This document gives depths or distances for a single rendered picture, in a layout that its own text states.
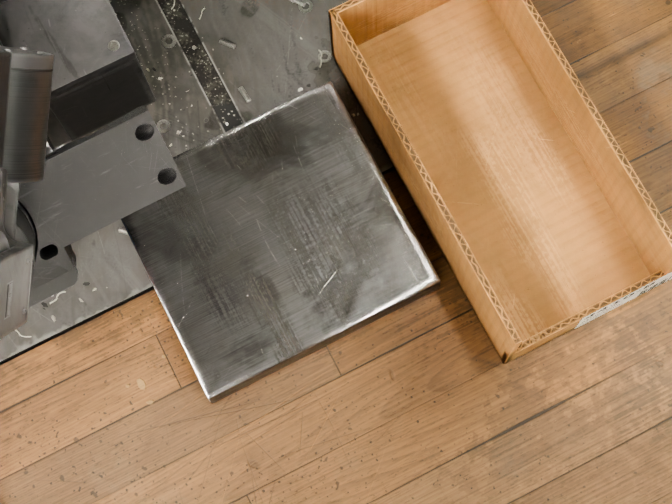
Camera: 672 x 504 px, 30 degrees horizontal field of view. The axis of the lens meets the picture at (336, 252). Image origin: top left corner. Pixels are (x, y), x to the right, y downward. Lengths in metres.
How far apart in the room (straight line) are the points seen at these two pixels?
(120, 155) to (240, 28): 0.29
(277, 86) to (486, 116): 0.15
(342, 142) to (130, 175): 0.25
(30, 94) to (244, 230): 0.29
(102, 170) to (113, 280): 0.23
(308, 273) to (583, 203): 0.19
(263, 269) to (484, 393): 0.17
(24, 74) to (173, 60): 0.34
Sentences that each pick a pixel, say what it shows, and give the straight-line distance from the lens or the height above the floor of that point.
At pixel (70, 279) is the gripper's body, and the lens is 0.70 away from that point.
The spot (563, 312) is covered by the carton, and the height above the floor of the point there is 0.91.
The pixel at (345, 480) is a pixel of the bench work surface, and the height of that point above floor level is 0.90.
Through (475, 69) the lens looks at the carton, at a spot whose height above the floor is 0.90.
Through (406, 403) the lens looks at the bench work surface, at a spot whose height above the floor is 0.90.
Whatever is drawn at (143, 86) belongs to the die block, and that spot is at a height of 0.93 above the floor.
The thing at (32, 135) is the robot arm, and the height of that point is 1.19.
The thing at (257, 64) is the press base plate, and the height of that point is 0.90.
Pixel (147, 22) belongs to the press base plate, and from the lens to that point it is 0.92.
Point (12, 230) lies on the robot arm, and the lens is 0.58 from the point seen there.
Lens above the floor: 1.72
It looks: 75 degrees down
